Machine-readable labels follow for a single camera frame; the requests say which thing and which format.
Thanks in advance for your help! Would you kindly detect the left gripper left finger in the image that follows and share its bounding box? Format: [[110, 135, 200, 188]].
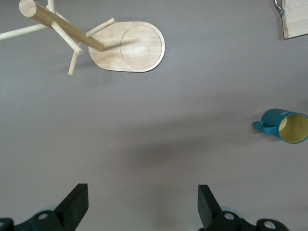
[[0, 183, 89, 231]]

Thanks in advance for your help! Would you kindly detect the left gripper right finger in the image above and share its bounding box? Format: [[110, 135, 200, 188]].
[[197, 184, 289, 231]]

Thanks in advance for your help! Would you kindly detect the teal cup with yellow inside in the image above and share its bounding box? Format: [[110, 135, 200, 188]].
[[252, 108, 308, 144]]

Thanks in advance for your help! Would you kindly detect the wooden cup rack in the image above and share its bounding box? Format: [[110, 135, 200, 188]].
[[0, 0, 166, 76]]

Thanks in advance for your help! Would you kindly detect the brown table cover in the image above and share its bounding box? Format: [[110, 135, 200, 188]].
[[0, 0, 308, 231]]

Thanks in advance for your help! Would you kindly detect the wooden cutting board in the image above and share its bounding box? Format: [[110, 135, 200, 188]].
[[274, 0, 308, 39]]

